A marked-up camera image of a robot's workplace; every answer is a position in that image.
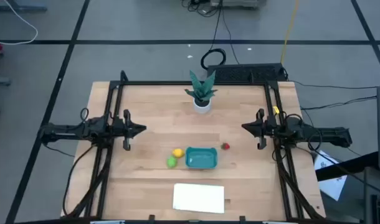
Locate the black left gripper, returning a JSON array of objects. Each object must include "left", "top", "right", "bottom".
[{"left": 115, "top": 108, "right": 148, "bottom": 152}]

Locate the white printed paper sheet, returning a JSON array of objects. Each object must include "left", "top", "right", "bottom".
[{"left": 313, "top": 150, "right": 348, "bottom": 202}]

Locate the long black cable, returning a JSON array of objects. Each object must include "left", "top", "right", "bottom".
[{"left": 208, "top": 0, "right": 240, "bottom": 65}]

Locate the green plant in white pot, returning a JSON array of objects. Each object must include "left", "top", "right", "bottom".
[{"left": 184, "top": 70, "right": 218, "bottom": 114}]

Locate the black cable bundle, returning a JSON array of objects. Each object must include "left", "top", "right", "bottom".
[
  {"left": 62, "top": 143, "right": 113, "bottom": 218},
  {"left": 272, "top": 146, "right": 325, "bottom": 220}
]

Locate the coiled black cable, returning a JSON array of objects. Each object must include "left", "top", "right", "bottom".
[{"left": 200, "top": 48, "right": 227, "bottom": 71}]

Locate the white cable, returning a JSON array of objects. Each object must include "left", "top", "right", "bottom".
[{"left": 0, "top": 0, "right": 39, "bottom": 46}]

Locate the teal plastic tupperware container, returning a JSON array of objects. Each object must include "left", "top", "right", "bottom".
[{"left": 185, "top": 147, "right": 218, "bottom": 170}]

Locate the grey equipment box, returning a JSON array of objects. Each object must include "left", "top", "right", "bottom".
[{"left": 363, "top": 166, "right": 380, "bottom": 224}]

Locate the black beam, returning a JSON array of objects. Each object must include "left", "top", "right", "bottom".
[{"left": 316, "top": 151, "right": 379, "bottom": 182}]

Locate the grey device box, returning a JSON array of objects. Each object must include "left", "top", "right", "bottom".
[{"left": 210, "top": 0, "right": 267, "bottom": 9}]

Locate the thin black cable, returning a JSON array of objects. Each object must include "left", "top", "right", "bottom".
[
  {"left": 290, "top": 79, "right": 380, "bottom": 91},
  {"left": 300, "top": 95, "right": 378, "bottom": 111}
]

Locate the grey table foot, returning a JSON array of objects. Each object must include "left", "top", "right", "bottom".
[{"left": 0, "top": 0, "right": 48, "bottom": 12}]

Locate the yellow cable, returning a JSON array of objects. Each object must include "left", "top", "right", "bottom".
[{"left": 280, "top": 0, "right": 300, "bottom": 65}]

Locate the black metal table frame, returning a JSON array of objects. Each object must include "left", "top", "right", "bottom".
[{"left": 60, "top": 70, "right": 326, "bottom": 220}]

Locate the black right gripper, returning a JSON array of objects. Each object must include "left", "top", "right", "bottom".
[{"left": 241, "top": 108, "right": 275, "bottom": 151}]

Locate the white folded cloth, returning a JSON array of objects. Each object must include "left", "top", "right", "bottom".
[{"left": 172, "top": 182, "right": 226, "bottom": 215}]

